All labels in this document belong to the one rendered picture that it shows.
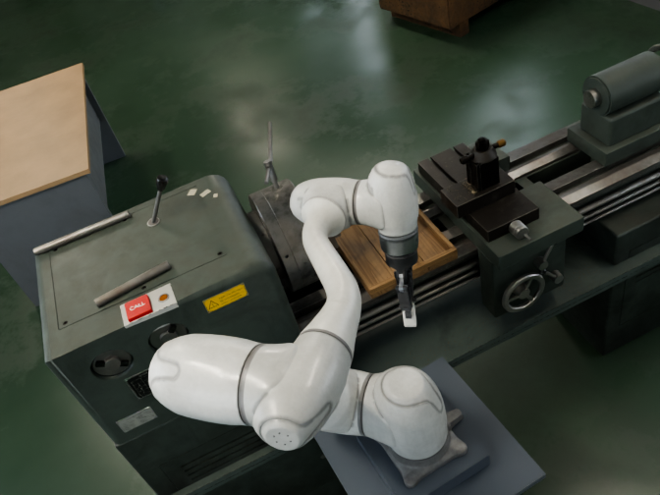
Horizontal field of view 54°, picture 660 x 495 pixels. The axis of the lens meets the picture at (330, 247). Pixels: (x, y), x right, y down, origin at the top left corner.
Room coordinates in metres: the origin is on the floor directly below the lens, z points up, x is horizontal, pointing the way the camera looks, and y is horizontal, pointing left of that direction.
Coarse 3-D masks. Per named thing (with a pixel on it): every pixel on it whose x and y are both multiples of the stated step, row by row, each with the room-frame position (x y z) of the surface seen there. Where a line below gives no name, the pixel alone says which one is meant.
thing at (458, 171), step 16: (464, 144) 1.78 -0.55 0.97; (432, 160) 1.76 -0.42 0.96; (448, 160) 1.72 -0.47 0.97; (432, 176) 1.67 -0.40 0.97; (448, 176) 1.67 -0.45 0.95; (464, 176) 1.62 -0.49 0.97; (480, 208) 1.45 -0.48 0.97; (496, 208) 1.43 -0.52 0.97; (512, 208) 1.41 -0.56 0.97; (528, 208) 1.39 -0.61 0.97; (480, 224) 1.38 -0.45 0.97; (496, 224) 1.36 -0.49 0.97
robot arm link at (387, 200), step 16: (368, 176) 1.12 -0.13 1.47; (384, 176) 1.07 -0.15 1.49; (400, 176) 1.06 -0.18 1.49; (368, 192) 1.08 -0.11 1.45; (384, 192) 1.05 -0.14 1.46; (400, 192) 1.05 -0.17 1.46; (416, 192) 1.07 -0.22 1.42; (368, 208) 1.07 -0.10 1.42; (384, 208) 1.05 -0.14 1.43; (400, 208) 1.04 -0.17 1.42; (416, 208) 1.05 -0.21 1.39; (368, 224) 1.07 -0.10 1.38; (384, 224) 1.04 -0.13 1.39; (400, 224) 1.03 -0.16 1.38; (416, 224) 1.06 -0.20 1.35
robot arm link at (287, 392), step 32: (256, 352) 0.66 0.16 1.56; (288, 352) 0.65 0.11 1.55; (320, 352) 0.64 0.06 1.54; (256, 384) 0.60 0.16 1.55; (288, 384) 0.58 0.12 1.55; (320, 384) 0.58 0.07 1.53; (256, 416) 0.56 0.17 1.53; (288, 416) 0.54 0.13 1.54; (320, 416) 0.55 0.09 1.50; (288, 448) 0.52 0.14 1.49
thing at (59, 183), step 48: (0, 96) 3.99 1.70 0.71; (48, 96) 3.78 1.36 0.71; (0, 144) 3.35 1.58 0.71; (48, 144) 3.19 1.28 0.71; (96, 144) 3.59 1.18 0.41; (0, 192) 2.85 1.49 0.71; (48, 192) 2.82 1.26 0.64; (96, 192) 2.84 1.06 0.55; (0, 240) 2.78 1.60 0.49; (48, 240) 2.80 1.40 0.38
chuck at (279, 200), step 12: (288, 180) 1.52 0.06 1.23; (264, 192) 1.49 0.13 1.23; (276, 192) 1.47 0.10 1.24; (288, 192) 1.45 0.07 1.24; (276, 204) 1.42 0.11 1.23; (288, 204) 1.41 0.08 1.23; (276, 216) 1.39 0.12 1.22; (288, 216) 1.38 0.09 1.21; (288, 228) 1.35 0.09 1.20; (300, 228) 1.35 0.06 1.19; (288, 240) 1.33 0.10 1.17; (300, 240) 1.33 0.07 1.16; (300, 252) 1.31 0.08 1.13; (300, 264) 1.30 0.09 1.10
